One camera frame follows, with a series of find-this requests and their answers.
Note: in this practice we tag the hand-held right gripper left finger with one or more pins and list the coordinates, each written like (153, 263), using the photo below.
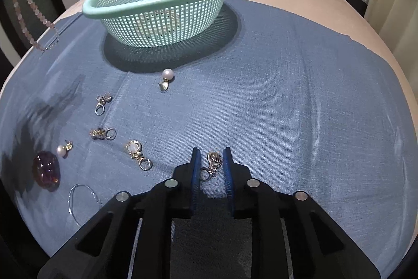
(195, 174)

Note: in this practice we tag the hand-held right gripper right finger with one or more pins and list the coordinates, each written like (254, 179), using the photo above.
(227, 174)

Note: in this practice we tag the gold swirl charm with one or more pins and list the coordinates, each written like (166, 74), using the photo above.
(214, 159)

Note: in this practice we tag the carved glass stone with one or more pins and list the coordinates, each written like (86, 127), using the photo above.
(45, 171)

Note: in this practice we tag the teal plastic mesh basket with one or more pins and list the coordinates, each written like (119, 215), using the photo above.
(163, 24)

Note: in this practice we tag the gold pendant with white stone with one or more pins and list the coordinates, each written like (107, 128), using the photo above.
(134, 147)

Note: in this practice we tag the blue cloth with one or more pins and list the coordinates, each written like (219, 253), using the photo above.
(294, 102)

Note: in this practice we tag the pearl pendant with gold clasp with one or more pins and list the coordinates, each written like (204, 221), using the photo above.
(168, 74)

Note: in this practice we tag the thin silver hoop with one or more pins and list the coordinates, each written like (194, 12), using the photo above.
(71, 211)

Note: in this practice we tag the pearl earring with gold stud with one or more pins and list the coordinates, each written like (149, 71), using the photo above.
(61, 151)

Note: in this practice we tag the beige curtain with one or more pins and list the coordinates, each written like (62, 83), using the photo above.
(392, 4)

